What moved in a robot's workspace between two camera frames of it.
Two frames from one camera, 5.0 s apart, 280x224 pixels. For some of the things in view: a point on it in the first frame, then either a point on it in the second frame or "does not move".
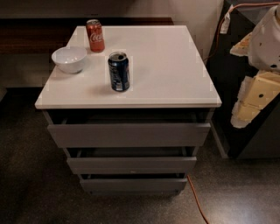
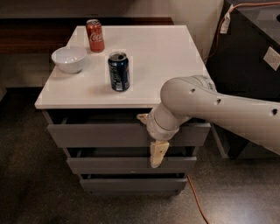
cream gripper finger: (255, 94) → (157, 150)
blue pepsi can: (119, 71) does not move
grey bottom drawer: (133, 183) does not move
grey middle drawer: (131, 160) does not move
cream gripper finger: (241, 47) → (143, 117)
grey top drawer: (129, 135) does not move
